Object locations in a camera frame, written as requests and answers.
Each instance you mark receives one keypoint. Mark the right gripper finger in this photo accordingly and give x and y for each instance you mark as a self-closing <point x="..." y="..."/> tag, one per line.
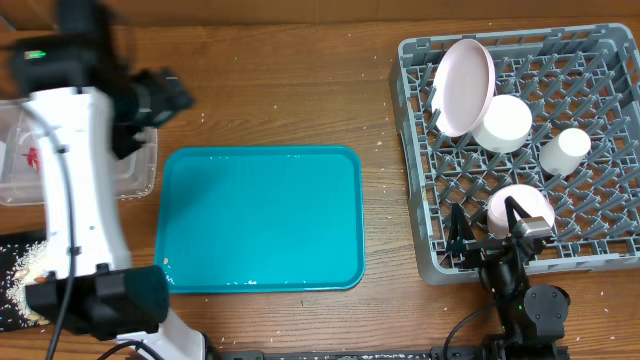
<point x="459" y="230"/>
<point x="514" y="213"/>

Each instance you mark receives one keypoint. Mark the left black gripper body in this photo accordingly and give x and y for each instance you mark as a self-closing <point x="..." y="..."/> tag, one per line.
<point x="147" y="105"/>

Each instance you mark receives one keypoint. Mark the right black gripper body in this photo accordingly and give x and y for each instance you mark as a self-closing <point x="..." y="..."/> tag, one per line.
<point x="481" y="254"/>

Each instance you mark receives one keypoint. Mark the small white round plate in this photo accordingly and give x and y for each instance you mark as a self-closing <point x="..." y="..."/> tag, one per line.
<point x="528" y="197"/>

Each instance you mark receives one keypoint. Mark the white upside-down cup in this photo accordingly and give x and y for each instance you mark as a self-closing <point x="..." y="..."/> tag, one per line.
<point x="563" y="154"/>

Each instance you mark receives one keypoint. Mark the white upside-down bowl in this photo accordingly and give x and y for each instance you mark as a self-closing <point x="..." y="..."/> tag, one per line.
<point x="505" y="126"/>

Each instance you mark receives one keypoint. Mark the red snack wrapper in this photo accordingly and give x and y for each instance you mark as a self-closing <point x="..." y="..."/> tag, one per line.
<point x="32" y="159"/>

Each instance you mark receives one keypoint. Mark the large pink round plate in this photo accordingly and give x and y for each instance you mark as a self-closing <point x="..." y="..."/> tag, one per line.
<point x="464" y="85"/>

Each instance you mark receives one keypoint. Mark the white rice pile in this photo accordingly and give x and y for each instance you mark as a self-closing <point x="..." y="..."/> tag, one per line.
<point x="22" y="280"/>

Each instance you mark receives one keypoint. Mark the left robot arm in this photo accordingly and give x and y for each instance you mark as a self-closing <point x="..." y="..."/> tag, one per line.
<point x="87" y="109"/>

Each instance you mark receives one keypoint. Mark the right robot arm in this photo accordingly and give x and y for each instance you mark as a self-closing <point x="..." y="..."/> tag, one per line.
<point x="532" y="317"/>

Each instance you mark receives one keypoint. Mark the clear plastic waste bin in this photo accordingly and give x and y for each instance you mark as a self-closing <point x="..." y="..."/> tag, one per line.
<point x="134" y="176"/>

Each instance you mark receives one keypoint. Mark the black rectangular waste tray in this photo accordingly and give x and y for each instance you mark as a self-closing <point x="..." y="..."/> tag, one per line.
<point x="10" y="245"/>

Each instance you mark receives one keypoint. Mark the grey plastic dish rack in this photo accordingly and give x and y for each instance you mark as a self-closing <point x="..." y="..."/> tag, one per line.
<point x="584" y="77"/>

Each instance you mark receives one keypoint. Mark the teal plastic serving tray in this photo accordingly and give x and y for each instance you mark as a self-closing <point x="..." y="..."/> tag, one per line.
<point x="261" y="219"/>

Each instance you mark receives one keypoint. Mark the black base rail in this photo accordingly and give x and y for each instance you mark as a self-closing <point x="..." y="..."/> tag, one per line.
<point x="350" y="355"/>

